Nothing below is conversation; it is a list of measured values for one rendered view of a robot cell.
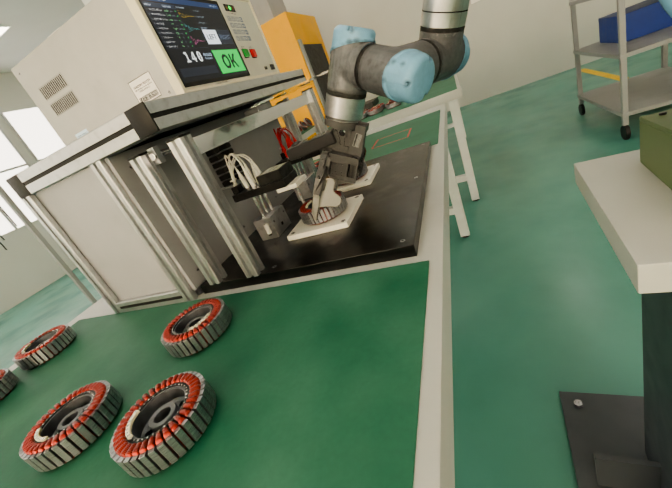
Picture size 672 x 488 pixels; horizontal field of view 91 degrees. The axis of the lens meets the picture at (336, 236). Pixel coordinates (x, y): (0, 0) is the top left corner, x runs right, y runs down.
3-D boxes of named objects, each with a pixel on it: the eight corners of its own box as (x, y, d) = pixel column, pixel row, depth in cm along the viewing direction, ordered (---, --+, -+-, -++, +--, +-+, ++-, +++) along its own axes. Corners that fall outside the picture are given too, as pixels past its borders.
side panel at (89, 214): (203, 291, 73) (112, 155, 61) (195, 300, 71) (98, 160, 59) (125, 306, 85) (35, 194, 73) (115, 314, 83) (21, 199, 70)
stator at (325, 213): (353, 198, 79) (347, 184, 78) (341, 219, 70) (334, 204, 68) (313, 209, 84) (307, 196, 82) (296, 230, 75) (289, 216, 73)
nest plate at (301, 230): (364, 198, 80) (362, 193, 80) (349, 227, 68) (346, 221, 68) (311, 212, 87) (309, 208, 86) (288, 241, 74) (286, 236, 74)
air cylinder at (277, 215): (291, 222, 85) (282, 203, 83) (279, 237, 79) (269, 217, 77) (275, 226, 88) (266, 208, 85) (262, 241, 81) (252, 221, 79)
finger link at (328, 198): (334, 224, 66) (346, 179, 66) (306, 217, 67) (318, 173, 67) (336, 226, 69) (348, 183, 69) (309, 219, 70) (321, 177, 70)
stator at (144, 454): (218, 373, 46) (204, 354, 44) (218, 440, 35) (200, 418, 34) (139, 419, 44) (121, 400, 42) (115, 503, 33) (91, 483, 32)
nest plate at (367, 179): (380, 166, 100) (378, 162, 100) (371, 184, 88) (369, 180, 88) (336, 179, 107) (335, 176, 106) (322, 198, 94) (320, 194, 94)
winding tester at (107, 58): (281, 75, 99) (248, -3, 91) (186, 95, 63) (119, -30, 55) (189, 120, 115) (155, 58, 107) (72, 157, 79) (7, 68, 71)
